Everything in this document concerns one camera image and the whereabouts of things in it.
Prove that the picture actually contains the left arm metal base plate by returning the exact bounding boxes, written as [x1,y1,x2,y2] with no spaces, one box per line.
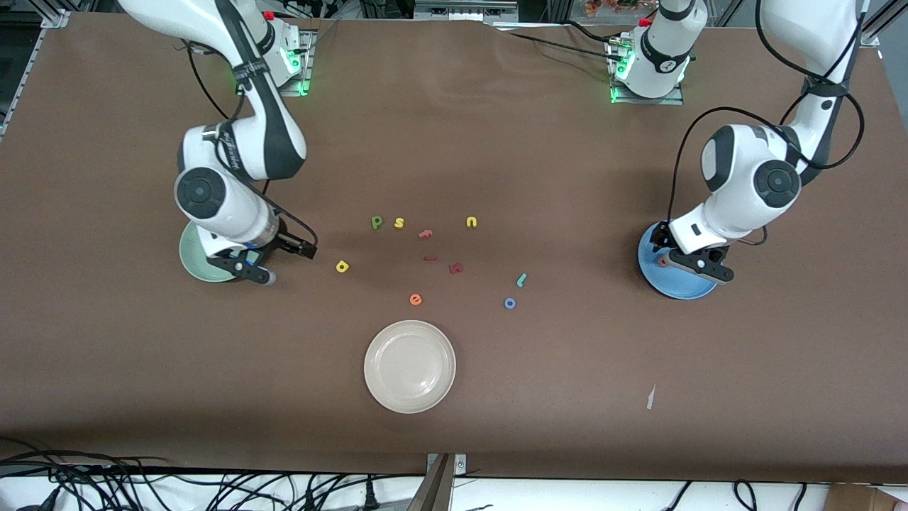
[609,39,686,106]

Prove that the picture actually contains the blue round plate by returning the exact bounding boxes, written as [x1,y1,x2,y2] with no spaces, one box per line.
[637,221,721,300]

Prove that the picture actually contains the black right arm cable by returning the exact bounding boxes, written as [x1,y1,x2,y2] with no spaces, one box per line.
[174,39,319,246]

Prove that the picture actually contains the pale green round plate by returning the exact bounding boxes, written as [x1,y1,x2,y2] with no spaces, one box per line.
[179,221,243,283]

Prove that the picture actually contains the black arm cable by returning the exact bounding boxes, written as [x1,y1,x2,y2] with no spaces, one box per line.
[174,39,319,246]
[665,0,867,246]

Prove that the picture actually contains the grey metal frame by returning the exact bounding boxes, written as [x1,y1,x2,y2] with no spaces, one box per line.
[414,0,519,22]

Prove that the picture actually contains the cream white round plate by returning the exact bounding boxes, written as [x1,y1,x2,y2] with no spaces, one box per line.
[363,320,457,414]

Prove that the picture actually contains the tangled black floor cables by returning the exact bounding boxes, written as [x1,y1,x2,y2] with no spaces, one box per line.
[0,436,426,511]

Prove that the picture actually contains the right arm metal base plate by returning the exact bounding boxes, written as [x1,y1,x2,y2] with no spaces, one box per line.
[273,28,317,97]

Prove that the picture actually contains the black base cables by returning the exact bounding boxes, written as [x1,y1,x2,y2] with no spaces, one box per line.
[497,20,622,62]

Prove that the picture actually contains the brown cardboard box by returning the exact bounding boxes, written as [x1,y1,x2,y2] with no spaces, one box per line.
[826,484,908,511]

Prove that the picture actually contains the orange artificial flowers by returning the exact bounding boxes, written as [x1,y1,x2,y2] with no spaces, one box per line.
[585,0,658,16]

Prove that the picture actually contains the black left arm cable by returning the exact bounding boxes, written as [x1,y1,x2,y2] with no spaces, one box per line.
[665,0,867,246]

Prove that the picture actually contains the grey metal table bracket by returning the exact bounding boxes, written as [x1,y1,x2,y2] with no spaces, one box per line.
[426,453,467,478]

